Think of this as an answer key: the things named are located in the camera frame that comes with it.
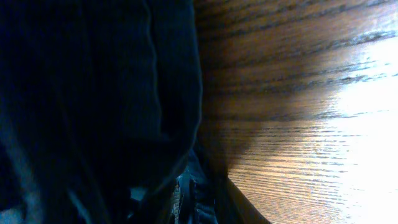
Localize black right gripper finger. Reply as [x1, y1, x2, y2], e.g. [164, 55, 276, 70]
[217, 177, 271, 224]

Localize navy blue shorts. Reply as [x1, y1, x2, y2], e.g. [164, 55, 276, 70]
[1, 0, 202, 223]

